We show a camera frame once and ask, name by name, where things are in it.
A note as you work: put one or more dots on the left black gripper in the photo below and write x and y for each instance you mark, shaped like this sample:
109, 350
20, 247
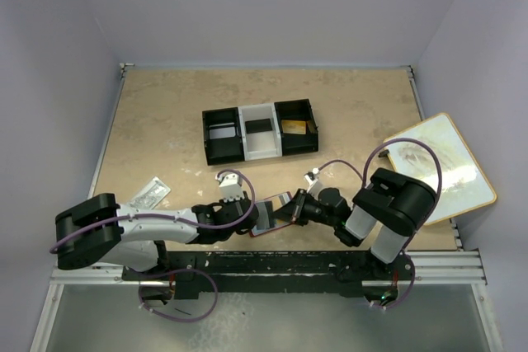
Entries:
224, 204

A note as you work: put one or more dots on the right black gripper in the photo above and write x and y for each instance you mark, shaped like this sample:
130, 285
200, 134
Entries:
293, 210

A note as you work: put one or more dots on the red leather card holder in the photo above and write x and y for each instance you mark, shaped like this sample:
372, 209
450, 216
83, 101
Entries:
267, 221

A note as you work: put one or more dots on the black white three-compartment tray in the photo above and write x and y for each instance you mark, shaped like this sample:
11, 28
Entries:
250, 147

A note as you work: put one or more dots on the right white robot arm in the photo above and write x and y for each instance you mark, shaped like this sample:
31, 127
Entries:
399, 203

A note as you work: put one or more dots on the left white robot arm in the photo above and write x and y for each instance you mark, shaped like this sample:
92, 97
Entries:
100, 230

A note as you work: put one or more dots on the white card in tray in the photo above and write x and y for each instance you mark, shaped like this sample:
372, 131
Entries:
222, 132

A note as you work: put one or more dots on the gold card in tray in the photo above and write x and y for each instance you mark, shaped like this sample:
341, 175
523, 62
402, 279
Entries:
298, 127

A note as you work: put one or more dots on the black card in tray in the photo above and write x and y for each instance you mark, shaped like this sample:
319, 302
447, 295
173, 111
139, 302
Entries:
258, 126

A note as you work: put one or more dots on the small printed plastic packet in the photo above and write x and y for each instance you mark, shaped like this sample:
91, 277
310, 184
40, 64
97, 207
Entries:
150, 195

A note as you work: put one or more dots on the wooden framed whiteboard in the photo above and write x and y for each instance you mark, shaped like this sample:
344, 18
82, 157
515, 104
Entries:
464, 185

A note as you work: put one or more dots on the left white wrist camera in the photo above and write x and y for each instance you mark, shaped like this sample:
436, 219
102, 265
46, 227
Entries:
230, 186

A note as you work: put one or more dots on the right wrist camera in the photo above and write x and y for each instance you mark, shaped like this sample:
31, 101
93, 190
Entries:
314, 184

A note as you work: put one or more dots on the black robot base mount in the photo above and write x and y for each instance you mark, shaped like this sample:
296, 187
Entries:
352, 274

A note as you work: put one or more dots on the aluminium frame rail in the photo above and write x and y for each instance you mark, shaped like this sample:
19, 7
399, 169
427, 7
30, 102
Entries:
448, 309

